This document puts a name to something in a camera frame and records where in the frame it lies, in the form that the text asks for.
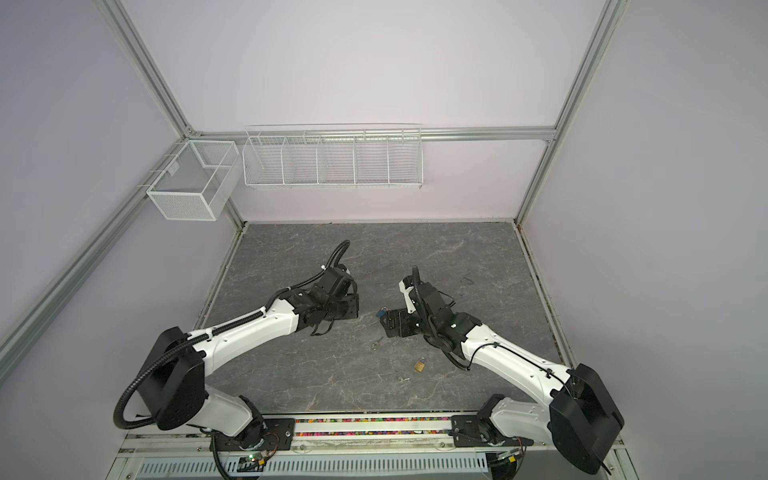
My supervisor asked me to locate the brass padlock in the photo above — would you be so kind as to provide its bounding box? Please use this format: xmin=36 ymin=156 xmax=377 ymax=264
xmin=413 ymin=357 xmax=426 ymax=373

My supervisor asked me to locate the white mesh box basket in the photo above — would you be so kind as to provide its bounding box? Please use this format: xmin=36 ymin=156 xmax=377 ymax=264
xmin=147 ymin=140 xmax=243 ymax=221

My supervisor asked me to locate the white vented cable duct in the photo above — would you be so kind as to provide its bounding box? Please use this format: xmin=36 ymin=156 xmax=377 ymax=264
xmin=133 ymin=453 xmax=490 ymax=479

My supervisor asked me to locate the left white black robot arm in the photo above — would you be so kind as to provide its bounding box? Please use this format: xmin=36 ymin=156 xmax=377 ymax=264
xmin=113 ymin=240 xmax=359 ymax=449

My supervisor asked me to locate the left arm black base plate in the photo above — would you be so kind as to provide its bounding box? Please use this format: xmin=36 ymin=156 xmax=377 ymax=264
xmin=213 ymin=417 xmax=296 ymax=452

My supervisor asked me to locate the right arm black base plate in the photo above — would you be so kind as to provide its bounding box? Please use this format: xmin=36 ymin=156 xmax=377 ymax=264
xmin=449 ymin=415 xmax=534 ymax=448

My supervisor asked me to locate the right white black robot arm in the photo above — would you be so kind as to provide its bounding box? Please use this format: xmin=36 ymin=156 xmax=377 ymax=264
xmin=377 ymin=268 xmax=625 ymax=475

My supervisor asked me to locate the white wire shelf basket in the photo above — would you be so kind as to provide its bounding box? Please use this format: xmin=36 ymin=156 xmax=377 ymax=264
xmin=242 ymin=123 xmax=424 ymax=189

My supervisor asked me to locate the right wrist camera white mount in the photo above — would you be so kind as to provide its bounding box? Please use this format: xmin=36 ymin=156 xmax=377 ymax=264
xmin=398 ymin=275 xmax=418 ymax=315

